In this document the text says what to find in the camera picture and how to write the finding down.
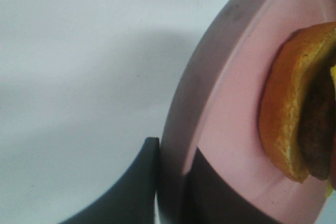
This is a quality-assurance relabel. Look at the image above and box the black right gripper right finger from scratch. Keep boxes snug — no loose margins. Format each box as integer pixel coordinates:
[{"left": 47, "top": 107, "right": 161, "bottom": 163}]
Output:
[{"left": 183, "top": 150, "right": 276, "bottom": 223}]

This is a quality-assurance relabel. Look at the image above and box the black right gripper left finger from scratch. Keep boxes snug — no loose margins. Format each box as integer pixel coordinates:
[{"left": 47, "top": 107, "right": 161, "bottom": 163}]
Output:
[{"left": 63, "top": 137, "right": 159, "bottom": 224}]

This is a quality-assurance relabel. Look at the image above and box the pink plate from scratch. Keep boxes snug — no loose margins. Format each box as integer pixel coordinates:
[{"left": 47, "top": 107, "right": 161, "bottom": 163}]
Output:
[{"left": 157, "top": 0, "right": 335, "bottom": 223}]

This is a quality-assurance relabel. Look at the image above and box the burger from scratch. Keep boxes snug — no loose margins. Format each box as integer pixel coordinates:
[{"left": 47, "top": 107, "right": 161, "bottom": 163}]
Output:
[{"left": 258, "top": 22, "right": 335, "bottom": 190}]

